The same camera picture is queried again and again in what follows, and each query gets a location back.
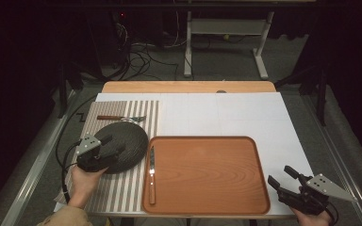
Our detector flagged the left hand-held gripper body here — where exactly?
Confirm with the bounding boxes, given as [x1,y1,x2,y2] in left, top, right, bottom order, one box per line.
[75,133,120,173]

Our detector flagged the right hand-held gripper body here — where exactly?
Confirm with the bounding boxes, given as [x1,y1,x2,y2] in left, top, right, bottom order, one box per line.
[277,173,357,217]

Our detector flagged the black textured round plate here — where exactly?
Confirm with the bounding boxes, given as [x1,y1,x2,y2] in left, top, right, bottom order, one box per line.
[93,121,149,174]

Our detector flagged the wooden-handled fork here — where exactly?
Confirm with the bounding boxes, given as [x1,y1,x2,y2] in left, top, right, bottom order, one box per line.
[96,115,147,122]

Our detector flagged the wooden-handled table knife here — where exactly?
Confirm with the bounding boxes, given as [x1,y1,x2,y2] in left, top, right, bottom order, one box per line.
[148,145,156,205]

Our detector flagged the wooden serving tray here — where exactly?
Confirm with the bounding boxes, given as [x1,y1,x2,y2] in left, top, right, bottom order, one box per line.
[140,136,272,216]

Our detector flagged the person's right hand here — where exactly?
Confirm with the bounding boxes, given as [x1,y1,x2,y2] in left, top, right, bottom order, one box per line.
[291,208,334,226]

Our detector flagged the grey white striped placemat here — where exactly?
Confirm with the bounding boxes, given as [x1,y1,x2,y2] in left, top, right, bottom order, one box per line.
[54,100,160,214]

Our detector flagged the white board sheet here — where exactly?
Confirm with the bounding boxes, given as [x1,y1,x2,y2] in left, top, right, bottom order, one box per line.
[54,92,315,218]

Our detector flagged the black metal stand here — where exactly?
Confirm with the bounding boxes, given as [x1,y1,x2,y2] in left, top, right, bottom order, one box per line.
[274,60,332,127]

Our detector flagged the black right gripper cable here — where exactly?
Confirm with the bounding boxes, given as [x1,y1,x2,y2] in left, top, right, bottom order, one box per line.
[324,202,340,226]

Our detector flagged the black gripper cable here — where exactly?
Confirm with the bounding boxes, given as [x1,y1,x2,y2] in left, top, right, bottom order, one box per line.
[324,202,340,226]
[55,95,97,203]

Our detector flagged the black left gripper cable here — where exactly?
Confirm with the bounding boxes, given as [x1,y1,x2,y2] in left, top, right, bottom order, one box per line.
[55,95,97,203]

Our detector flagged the silver metal floor rail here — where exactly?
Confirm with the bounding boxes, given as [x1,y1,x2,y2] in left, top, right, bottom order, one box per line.
[0,89,77,226]
[300,93,362,226]

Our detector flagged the tangle of floor cables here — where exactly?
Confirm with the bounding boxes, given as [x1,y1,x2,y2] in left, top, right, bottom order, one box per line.
[114,12,188,82]

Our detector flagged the white metal table frame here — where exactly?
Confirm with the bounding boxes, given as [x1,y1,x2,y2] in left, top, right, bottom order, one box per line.
[183,10,275,81]

